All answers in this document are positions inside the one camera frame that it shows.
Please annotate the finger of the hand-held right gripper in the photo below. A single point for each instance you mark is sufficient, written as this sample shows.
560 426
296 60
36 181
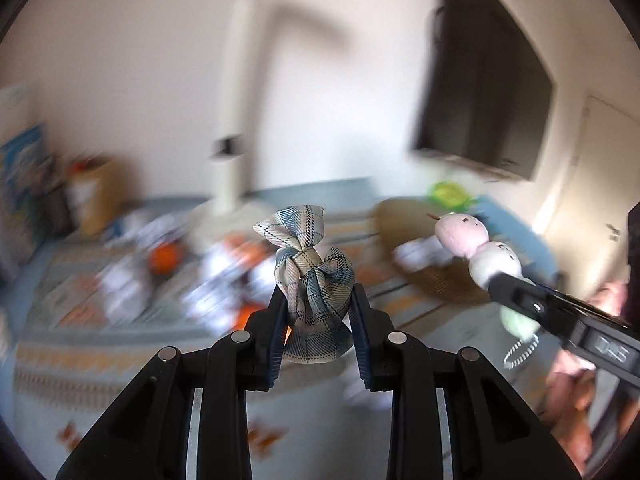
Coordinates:
590 306
520 297

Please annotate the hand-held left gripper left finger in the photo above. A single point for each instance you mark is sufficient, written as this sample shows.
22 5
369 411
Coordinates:
275 365

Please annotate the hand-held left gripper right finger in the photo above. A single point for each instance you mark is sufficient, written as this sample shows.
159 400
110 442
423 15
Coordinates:
361 360

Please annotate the orange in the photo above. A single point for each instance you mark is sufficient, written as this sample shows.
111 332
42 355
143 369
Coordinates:
247 316
165 259

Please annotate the gold ribbed bowl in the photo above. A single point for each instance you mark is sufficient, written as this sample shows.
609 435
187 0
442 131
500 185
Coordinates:
450 280

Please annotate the pastel plush caterpillar toy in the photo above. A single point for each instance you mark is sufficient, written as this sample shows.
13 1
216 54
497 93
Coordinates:
462 235

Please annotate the plaid cloth bundle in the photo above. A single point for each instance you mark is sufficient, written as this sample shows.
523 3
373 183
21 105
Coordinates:
310 280

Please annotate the person's right hand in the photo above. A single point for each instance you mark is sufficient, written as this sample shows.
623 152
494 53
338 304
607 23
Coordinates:
575 405

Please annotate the green tissue pack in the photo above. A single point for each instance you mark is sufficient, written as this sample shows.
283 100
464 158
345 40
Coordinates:
450 196

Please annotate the white door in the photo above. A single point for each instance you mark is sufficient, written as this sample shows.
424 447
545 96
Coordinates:
590 170

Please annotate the patterned woven mat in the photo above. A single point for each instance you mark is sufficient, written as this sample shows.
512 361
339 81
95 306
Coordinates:
100 360

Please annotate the black monitor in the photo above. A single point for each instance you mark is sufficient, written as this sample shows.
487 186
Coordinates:
490 85

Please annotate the tan pen holder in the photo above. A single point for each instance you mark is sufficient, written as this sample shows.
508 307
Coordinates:
95 195

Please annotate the white desk lamp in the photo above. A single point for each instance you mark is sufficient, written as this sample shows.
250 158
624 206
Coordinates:
235 85

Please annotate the row of upright books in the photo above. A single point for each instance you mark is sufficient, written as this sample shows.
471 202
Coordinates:
20 180

